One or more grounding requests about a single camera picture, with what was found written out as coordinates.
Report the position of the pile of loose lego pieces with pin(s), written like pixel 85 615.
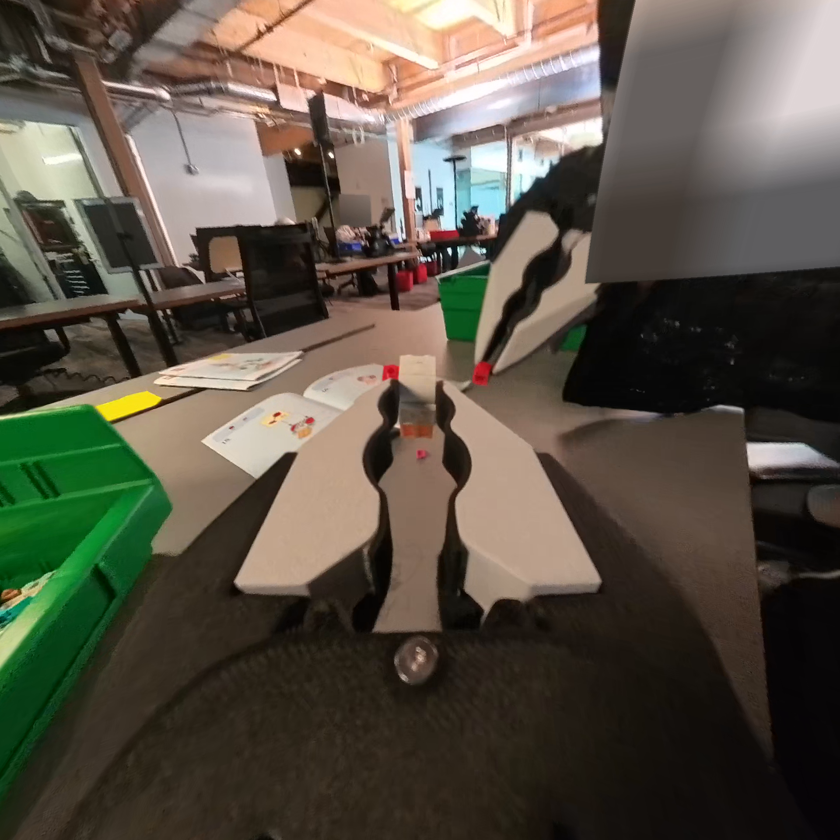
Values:
pixel 19 600

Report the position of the small red lego brick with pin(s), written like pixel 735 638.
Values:
pixel 481 374

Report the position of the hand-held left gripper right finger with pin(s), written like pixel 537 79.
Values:
pixel 518 525

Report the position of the yellow sticky note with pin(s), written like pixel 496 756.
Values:
pixel 128 405

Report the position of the dark board on stand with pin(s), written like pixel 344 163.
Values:
pixel 118 233

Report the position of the open lego instruction booklet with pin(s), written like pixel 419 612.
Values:
pixel 275 426

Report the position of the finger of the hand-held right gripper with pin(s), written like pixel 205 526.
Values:
pixel 558 308
pixel 512 269

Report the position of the green plastic bin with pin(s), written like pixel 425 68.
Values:
pixel 463 308
pixel 79 525

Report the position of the red storage bin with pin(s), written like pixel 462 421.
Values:
pixel 404 279
pixel 445 235

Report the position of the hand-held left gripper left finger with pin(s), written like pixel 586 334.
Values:
pixel 315 518

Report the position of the multicoloured lego assembly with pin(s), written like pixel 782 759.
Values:
pixel 418 380

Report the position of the long brown table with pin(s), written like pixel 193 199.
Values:
pixel 367 262
pixel 197 292
pixel 59 312

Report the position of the black equipment cart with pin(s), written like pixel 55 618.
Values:
pixel 282 282

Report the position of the closed instruction booklet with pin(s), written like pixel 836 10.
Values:
pixel 229 371

